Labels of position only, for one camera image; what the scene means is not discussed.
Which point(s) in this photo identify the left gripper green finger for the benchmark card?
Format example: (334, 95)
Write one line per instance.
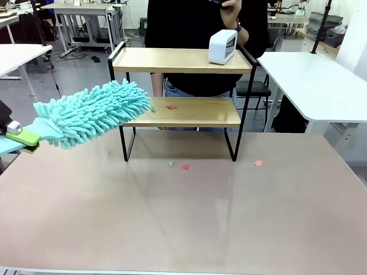
(25, 137)
(31, 149)

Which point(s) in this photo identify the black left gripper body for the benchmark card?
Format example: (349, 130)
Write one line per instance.
(4, 117)

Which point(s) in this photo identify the turquoise chenille duster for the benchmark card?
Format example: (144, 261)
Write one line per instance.
(100, 114)

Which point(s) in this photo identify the person's left forearm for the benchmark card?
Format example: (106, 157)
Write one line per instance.
(243, 35)

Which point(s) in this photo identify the person's right forearm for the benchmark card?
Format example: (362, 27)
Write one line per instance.
(157, 84)

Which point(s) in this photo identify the two-tier wood metal shelf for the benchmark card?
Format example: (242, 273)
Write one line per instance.
(177, 111)

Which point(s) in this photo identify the person's left hand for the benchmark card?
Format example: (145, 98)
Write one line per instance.
(232, 13)

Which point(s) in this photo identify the small white table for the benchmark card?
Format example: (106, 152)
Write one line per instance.
(17, 57)

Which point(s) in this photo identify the white power strip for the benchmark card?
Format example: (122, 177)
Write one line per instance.
(66, 52)

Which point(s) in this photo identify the black item on floor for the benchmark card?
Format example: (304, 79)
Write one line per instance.
(95, 59)

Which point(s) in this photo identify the red paper scrap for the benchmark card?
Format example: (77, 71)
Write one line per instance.
(172, 107)
(185, 167)

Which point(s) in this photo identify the person in black shirt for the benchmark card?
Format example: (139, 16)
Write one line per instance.
(186, 25)

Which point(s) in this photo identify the white rounded desk device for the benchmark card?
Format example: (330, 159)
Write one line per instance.
(218, 47)

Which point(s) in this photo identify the orange paper scrap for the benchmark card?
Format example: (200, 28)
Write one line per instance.
(258, 162)

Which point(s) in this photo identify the black folding chair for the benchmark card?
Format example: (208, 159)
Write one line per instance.
(255, 88)

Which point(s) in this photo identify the black wrist watch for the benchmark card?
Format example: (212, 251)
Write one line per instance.
(238, 26)

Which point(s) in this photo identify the black bag under table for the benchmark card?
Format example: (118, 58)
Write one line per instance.
(289, 117)

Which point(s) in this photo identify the background wooden top desk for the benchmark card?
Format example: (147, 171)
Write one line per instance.
(286, 20)

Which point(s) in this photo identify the large white table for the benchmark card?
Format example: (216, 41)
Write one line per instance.
(315, 86)

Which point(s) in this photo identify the grey stacked crates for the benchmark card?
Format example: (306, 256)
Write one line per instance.
(318, 23)

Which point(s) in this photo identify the black plastic crate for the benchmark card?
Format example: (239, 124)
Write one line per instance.
(334, 37)

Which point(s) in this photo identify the black camera pole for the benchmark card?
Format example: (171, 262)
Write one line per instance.
(321, 25)
(40, 25)

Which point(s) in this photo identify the white frame workbench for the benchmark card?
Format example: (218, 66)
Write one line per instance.
(83, 8)

